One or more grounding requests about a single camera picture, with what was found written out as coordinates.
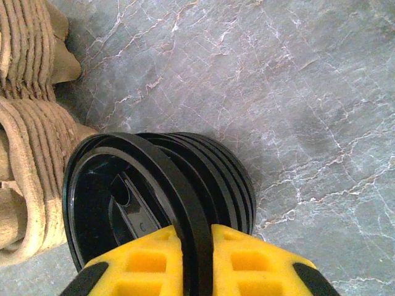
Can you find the black plastic cup lid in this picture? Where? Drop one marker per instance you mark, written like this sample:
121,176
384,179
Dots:
92,200

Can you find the stack of black lids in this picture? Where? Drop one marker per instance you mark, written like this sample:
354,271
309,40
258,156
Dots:
234,191

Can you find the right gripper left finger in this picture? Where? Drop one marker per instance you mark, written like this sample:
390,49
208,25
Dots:
135,265

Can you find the stack of pulp cup carriers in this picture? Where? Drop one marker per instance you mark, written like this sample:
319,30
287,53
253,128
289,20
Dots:
31,138

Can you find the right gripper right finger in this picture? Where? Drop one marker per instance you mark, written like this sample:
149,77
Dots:
262,265

